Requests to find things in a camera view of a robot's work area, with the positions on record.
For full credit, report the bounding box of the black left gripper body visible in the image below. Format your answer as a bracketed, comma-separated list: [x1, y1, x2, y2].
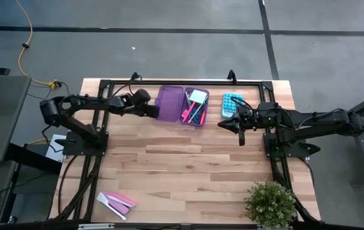
[125, 89, 152, 116]

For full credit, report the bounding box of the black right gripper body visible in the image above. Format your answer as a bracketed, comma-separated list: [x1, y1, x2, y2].
[237, 108, 260, 147]

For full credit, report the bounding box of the purple plastic pencil case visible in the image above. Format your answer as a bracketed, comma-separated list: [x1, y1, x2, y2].
[154, 85, 210, 128]

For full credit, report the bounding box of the green pencil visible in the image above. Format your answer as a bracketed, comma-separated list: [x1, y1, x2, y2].
[190, 97, 209, 123]

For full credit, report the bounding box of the pink highlighter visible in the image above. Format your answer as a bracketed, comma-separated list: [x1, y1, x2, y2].
[182, 101, 198, 124]

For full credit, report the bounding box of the blue pen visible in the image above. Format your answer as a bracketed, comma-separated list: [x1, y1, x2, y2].
[187, 108, 202, 125]

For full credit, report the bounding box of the blue sticky notes pad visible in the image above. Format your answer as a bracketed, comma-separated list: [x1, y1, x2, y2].
[189, 89, 209, 105]

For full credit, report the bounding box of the small green potted plant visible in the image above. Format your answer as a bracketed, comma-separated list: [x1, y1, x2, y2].
[244, 181, 297, 229]

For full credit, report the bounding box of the white paper sheet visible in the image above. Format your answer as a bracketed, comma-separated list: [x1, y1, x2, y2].
[45, 134, 68, 162]

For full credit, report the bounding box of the silver aluminium bar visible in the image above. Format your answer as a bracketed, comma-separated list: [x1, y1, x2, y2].
[77, 223, 115, 230]

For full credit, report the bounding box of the grey desk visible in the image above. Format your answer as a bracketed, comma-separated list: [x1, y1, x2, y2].
[0, 75, 31, 165]

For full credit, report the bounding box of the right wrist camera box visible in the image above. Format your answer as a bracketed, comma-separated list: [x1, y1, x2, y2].
[242, 107, 256, 122]

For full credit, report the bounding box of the black aluminium table frame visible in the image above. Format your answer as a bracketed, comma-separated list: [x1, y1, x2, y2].
[52, 78, 322, 230]

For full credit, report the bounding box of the black power cable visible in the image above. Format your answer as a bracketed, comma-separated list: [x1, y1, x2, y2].
[26, 81, 79, 104]

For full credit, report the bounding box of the yellow extension cable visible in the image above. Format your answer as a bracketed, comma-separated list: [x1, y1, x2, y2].
[15, 0, 62, 91]

